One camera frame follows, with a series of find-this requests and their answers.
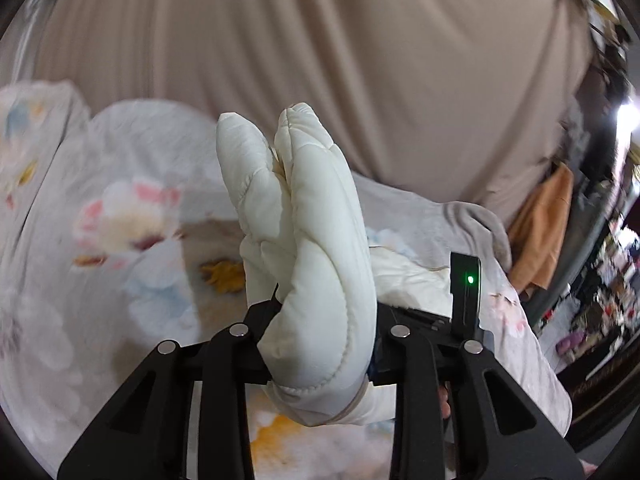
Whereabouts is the cream quilted jacket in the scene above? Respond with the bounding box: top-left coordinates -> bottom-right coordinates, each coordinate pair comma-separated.
214,102 -> 454,427

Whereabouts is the orange hanging garment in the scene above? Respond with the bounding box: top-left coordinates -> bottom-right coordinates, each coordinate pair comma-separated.
508,162 -> 574,299

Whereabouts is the grey floral bed blanket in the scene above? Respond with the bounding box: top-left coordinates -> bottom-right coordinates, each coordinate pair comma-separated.
1,82 -> 573,474

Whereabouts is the beige curtain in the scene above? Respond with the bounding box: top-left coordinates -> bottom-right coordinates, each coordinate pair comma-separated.
35,0 -> 593,221

